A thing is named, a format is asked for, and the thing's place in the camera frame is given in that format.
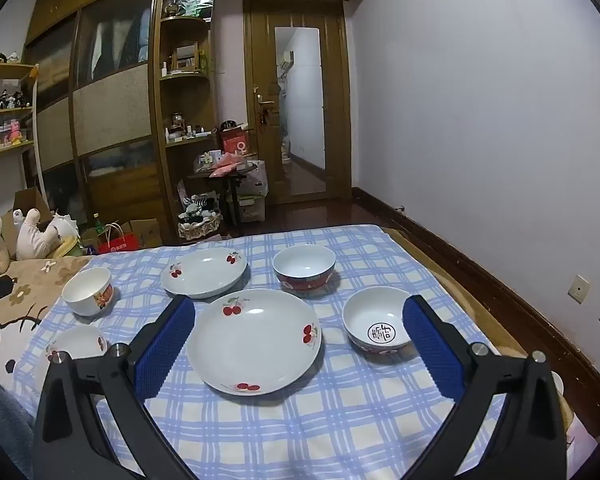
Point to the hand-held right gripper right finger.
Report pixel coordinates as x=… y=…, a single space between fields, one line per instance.
x=432 y=355

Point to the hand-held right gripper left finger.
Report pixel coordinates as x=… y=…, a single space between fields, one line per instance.
x=165 y=355

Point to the small white cherry plate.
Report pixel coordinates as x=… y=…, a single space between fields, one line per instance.
x=205 y=272

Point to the large white cherry plate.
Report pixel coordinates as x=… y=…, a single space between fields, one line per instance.
x=260 y=350

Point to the red patterned bowl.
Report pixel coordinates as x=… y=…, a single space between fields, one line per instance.
x=304 y=260

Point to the brown printed blanket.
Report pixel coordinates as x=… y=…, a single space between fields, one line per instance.
x=25 y=305

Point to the pale pink plush toy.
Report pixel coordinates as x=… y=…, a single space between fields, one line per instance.
x=30 y=237

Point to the red bowl with black emblem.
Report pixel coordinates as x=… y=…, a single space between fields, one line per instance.
x=370 y=310

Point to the small white bowl red print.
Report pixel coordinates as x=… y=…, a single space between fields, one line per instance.
x=77 y=340

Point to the white bowl with cartoon print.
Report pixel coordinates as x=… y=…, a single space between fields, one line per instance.
x=85 y=285

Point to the white and yellow plush toy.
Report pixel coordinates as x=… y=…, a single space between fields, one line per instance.
x=65 y=225

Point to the open cardboard box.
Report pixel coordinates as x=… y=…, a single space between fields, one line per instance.
x=30 y=200

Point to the red paper bag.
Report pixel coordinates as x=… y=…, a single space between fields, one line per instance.
x=120 y=245

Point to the green bottle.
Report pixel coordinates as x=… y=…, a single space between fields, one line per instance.
x=98 y=225

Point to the brown cardboard box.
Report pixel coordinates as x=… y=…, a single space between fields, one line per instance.
x=147 y=232

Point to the wicker basket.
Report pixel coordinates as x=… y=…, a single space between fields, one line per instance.
x=200 y=230

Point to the blue plaid cloth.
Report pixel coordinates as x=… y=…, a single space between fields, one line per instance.
x=330 y=435

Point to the blue fuzzy towel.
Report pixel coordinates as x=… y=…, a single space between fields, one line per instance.
x=5 y=425

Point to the wooden display shelf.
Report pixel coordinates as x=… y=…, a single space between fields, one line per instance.
x=7 y=145

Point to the row of small figurines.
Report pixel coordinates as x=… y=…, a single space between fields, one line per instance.
x=10 y=127

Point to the small dark table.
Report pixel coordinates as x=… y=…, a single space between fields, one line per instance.
x=232 y=195

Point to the white cardboard box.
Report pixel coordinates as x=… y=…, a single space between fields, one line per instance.
x=255 y=185

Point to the wooden wardrobe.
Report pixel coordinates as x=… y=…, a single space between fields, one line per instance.
x=110 y=105

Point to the red box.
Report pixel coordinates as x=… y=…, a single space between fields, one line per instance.
x=237 y=145

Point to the wooden door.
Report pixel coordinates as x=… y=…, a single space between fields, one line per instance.
x=335 y=110

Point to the wooden corner shelf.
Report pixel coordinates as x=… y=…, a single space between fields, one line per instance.
x=185 y=76

